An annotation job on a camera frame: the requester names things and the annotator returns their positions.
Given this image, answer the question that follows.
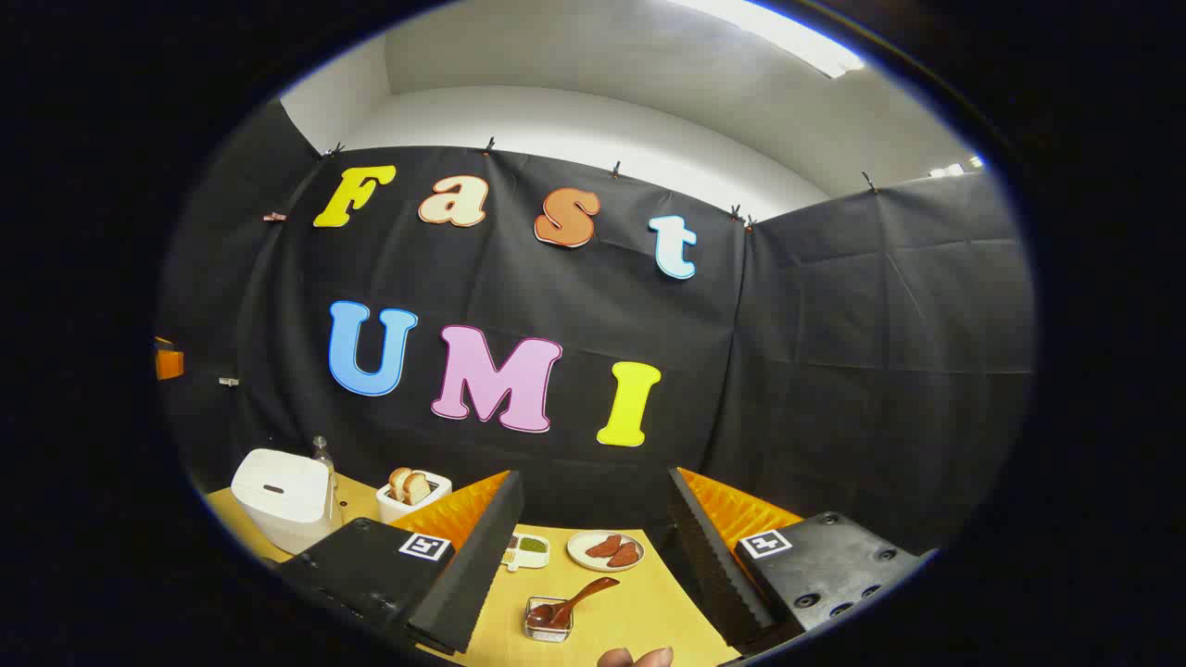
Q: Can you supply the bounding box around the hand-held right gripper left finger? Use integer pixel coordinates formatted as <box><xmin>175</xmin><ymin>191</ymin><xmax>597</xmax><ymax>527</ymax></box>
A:
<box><xmin>278</xmin><ymin>470</ymin><xmax>525</xmax><ymax>657</ymax></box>

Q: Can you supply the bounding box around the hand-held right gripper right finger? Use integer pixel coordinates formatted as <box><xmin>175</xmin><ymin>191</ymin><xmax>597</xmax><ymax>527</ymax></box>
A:
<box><xmin>667</xmin><ymin>467</ymin><xmax>939</xmax><ymax>649</ymax></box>

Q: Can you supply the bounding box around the metal wire chopstick holder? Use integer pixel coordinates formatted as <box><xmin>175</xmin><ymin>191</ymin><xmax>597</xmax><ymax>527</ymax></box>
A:
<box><xmin>524</xmin><ymin>597</ymin><xmax>574</xmax><ymax>643</ymax></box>

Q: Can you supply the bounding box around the brown wooden spoon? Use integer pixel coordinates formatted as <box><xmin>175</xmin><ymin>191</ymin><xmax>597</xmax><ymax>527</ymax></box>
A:
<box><xmin>526</xmin><ymin>576</ymin><xmax>621</xmax><ymax>627</ymax></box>

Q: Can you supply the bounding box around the white rice cooker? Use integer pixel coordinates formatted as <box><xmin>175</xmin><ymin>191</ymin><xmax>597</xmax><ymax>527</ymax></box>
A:
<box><xmin>230</xmin><ymin>448</ymin><xmax>342</xmax><ymax>555</ymax></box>

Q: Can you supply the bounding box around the white divided bean dish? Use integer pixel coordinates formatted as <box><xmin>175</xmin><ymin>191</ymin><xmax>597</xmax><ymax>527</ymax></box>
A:
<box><xmin>500</xmin><ymin>534</ymin><xmax>551</xmax><ymax>572</ymax></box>

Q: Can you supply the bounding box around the white toaster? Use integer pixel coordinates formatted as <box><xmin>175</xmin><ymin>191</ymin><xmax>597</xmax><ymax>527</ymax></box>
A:
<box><xmin>375</xmin><ymin>472</ymin><xmax>453</xmax><ymax>524</ymax></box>

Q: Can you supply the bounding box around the white round plate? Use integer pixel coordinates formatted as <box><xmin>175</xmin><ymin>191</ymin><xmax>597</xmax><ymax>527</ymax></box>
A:
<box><xmin>566</xmin><ymin>530</ymin><xmax>645</xmax><ymax>572</ymax></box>

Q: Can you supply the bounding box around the clear glass bottle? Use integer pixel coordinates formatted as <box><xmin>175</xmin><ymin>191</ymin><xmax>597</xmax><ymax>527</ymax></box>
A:
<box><xmin>311</xmin><ymin>435</ymin><xmax>342</xmax><ymax>520</ymax></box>

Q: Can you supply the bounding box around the long ceiling light panel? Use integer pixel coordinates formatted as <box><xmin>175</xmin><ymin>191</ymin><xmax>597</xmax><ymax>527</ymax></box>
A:
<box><xmin>667</xmin><ymin>0</ymin><xmax>867</xmax><ymax>80</ymax></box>

